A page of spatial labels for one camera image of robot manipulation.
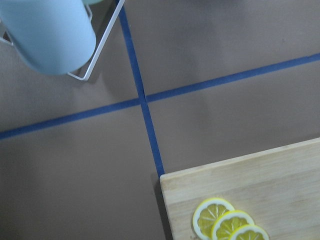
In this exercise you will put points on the lemon slice far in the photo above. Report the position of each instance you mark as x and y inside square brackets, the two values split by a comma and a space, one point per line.
[206, 215]

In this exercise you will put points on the light blue cup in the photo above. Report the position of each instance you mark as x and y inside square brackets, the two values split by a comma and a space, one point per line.
[50, 35]

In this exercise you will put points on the wooden cutting board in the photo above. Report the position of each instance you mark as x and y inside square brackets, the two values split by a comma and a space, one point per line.
[279, 188]

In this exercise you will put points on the lemon slice near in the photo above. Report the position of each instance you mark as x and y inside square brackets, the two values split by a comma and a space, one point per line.
[249, 232]

